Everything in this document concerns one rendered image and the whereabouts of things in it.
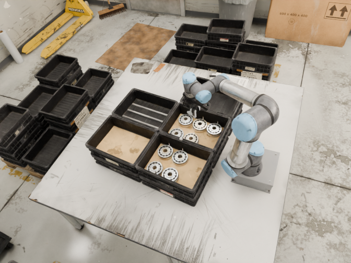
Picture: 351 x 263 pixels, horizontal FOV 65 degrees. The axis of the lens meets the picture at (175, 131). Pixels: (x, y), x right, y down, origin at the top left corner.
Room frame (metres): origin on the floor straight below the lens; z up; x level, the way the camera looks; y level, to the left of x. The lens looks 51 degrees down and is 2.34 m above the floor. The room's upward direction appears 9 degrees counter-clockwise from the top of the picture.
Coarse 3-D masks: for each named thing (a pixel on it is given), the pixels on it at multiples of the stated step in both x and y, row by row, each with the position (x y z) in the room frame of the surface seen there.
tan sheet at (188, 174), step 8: (160, 144) 1.13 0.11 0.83; (152, 160) 1.01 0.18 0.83; (160, 160) 1.00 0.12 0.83; (168, 160) 0.99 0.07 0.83; (192, 160) 0.96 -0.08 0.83; (200, 160) 0.95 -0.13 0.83; (144, 168) 0.96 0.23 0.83; (176, 168) 0.92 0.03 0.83; (184, 168) 0.91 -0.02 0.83; (192, 168) 0.90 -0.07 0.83; (200, 168) 0.89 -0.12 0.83; (184, 176) 0.85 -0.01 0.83; (192, 176) 0.84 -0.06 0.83; (184, 184) 0.80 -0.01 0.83; (192, 184) 0.79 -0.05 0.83
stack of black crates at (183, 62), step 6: (168, 54) 2.77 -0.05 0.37; (174, 54) 2.84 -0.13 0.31; (180, 54) 2.80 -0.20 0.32; (186, 54) 2.77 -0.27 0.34; (192, 54) 2.73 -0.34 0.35; (168, 60) 2.74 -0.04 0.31; (174, 60) 2.78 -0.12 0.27; (180, 60) 2.76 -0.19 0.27; (186, 60) 2.74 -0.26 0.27; (192, 60) 2.73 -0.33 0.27; (186, 66) 2.63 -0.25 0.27; (192, 66) 2.61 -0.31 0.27
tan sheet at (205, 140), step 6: (180, 114) 1.37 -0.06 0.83; (174, 126) 1.27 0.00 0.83; (180, 126) 1.26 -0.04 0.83; (192, 126) 1.24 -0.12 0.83; (168, 132) 1.22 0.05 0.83; (186, 132) 1.20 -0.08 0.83; (192, 132) 1.19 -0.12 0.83; (204, 132) 1.17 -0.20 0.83; (198, 138) 1.13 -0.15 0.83; (204, 138) 1.12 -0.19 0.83; (210, 138) 1.11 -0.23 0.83; (216, 138) 1.10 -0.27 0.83; (204, 144) 1.07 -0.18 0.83; (210, 144) 1.06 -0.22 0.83
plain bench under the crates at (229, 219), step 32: (288, 96) 1.51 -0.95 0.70; (96, 128) 1.47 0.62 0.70; (288, 128) 1.19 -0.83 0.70; (64, 160) 1.21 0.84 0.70; (288, 160) 0.93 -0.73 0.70; (32, 192) 0.98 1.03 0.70; (64, 192) 0.94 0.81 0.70; (96, 192) 0.91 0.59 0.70; (128, 192) 0.87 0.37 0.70; (224, 192) 0.77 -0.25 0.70; (256, 192) 0.74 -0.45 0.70; (96, 224) 0.68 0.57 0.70; (128, 224) 0.65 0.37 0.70; (160, 224) 0.62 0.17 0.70; (192, 224) 0.59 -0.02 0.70; (224, 224) 0.57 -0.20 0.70; (256, 224) 0.54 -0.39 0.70; (192, 256) 0.42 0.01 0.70; (224, 256) 0.39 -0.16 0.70; (256, 256) 0.37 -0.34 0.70
